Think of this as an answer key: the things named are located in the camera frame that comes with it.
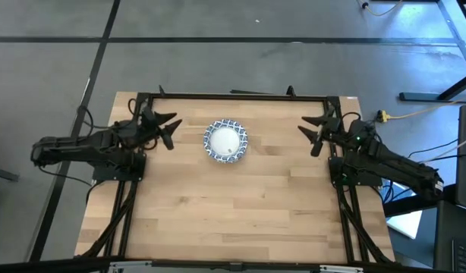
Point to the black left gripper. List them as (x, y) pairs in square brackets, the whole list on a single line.
[(151, 128)]

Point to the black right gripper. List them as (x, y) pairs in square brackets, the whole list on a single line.
[(332, 128)]

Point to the blue patterned paper bowl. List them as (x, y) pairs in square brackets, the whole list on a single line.
[(225, 140)]

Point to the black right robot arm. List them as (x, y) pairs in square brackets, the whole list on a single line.
[(392, 163)]

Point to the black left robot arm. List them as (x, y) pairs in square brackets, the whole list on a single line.
[(85, 149)]

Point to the small white table label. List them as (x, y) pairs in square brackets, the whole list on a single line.
[(351, 98)]

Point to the black desk leg foot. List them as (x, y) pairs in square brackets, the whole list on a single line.
[(419, 96)]

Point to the black slanted desk bar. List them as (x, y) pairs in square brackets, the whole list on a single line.
[(407, 206)]

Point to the white sheet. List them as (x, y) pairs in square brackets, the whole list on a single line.
[(405, 224)]

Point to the black rig beam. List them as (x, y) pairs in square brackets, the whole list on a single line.
[(237, 267)]

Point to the black laptop with keyboard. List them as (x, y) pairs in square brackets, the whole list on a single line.
[(445, 235)]

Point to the grey metal floor piece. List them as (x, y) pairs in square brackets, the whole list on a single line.
[(1, 174)]

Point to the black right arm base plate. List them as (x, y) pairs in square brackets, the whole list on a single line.
[(354, 182)]

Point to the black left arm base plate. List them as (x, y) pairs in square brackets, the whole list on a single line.
[(119, 173)]

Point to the black aluminium extrusion frame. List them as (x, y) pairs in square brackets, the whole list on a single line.
[(237, 97)]

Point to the silver beam bracket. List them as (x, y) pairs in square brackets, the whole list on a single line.
[(341, 269), (130, 265)]

